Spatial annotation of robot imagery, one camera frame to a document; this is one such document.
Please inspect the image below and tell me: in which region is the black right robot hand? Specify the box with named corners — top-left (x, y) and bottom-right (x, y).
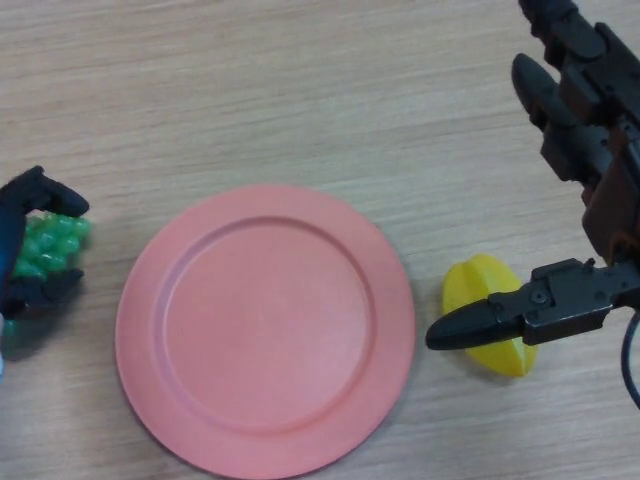
top-left (424, 0), bottom-right (640, 352)

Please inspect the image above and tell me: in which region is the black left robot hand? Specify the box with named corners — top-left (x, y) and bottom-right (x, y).
top-left (0, 166), bottom-right (91, 319)

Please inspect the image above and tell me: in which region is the green grapes bunch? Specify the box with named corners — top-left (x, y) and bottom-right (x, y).
top-left (2, 209), bottom-right (95, 341)

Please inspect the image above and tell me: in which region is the pink round plate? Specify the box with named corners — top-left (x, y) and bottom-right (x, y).
top-left (114, 184), bottom-right (417, 476)

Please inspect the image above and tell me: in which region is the yellow starfruit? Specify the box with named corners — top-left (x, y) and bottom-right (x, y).
top-left (442, 253), bottom-right (541, 377)

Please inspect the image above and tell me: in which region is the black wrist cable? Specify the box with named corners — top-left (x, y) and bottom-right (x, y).
top-left (621, 309), bottom-right (640, 409)

